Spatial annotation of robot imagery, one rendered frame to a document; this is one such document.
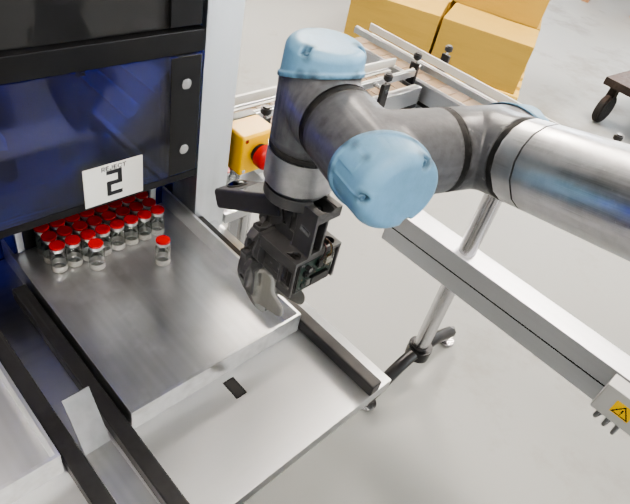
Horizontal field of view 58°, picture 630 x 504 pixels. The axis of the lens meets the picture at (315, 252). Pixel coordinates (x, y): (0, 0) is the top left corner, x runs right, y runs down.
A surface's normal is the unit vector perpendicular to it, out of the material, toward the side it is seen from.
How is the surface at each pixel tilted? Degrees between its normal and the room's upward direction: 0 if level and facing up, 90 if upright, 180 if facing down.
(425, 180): 90
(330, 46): 0
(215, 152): 90
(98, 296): 0
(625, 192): 67
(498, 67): 90
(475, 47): 90
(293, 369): 0
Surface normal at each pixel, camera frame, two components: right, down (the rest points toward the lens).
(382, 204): 0.42, 0.66
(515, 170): -0.88, 0.07
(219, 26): 0.68, 0.58
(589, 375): -0.71, 0.36
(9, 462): 0.19, -0.74
